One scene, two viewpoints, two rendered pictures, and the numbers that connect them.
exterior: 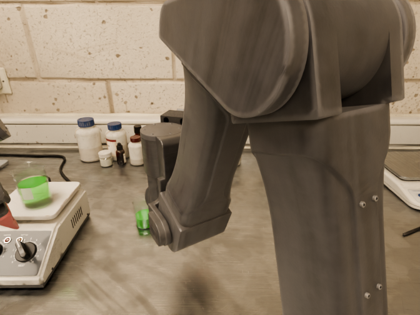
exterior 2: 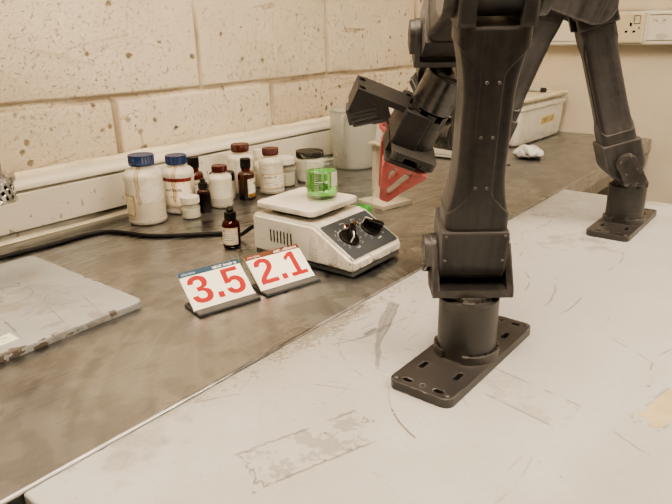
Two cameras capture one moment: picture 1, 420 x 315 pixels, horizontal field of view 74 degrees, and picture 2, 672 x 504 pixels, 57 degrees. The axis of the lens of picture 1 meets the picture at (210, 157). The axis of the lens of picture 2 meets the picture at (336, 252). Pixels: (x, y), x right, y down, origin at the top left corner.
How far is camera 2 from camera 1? 1.06 m
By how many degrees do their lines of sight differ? 48
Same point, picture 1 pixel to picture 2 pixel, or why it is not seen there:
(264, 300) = not seen: hidden behind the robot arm
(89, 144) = (160, 192)
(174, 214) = not seen: hidden behind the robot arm
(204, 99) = (551, 29)
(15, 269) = (380, 240)
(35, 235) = (360, 216)
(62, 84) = (40, 112)
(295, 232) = (606, 65)
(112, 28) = (120, 13)
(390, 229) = not seen: hidden behind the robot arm
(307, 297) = (612, 87)
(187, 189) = (520, 92)
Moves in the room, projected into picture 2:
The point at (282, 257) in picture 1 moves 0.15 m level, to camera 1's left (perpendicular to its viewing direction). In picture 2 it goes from (599, 81) to (568, 88)
